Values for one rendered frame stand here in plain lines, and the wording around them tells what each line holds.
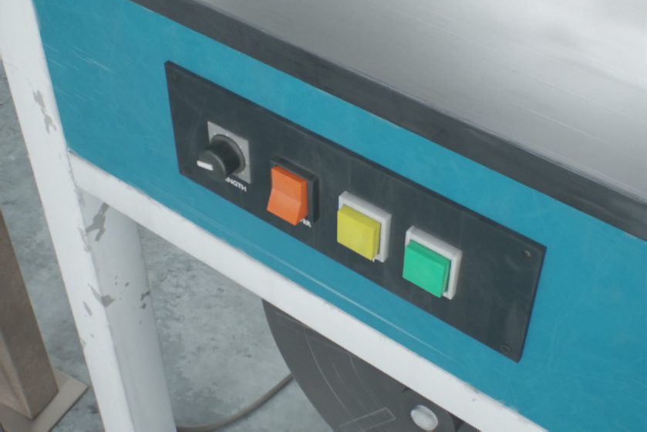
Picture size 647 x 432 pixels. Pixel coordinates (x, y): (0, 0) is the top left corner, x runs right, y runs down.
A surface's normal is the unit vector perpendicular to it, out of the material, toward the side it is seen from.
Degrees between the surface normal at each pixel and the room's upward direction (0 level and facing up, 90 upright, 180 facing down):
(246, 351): 0
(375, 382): 86
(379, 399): 90
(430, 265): 90
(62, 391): 0
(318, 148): 90
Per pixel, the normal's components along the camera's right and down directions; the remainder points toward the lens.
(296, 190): -0.61, 0.54
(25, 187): 0.00, -0.73
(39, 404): 0.87, 0.34
